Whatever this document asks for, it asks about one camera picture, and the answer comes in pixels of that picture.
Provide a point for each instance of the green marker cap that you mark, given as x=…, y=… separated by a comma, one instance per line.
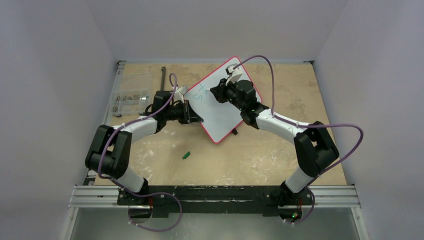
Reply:
x=186, y=155

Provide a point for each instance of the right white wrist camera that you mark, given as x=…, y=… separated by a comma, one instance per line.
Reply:
x=234, y=72

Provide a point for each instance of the pink framed whiteboard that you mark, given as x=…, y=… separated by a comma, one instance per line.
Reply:
x=219, y=119

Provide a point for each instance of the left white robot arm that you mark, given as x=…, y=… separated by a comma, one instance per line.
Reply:
x=109, y=152

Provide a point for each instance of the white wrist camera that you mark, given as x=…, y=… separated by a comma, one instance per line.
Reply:
x=234, y=72
x=179, y=93

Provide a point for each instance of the clear plastic screw box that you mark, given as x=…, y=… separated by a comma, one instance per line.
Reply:
x=133, y=96

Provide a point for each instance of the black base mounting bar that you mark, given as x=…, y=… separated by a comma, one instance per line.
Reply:
x=266, y=200

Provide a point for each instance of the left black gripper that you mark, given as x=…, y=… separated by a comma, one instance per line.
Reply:
x=188, y=114

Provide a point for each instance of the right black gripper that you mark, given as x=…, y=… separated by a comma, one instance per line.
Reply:
x=223, y=93

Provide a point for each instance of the dark metal bracket tool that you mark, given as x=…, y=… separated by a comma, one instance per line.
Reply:
x=163, y=76

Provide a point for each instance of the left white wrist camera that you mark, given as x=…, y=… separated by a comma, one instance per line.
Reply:
x=179, y=93

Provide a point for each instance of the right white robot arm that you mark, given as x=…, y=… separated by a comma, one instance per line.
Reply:
x=314, y=147

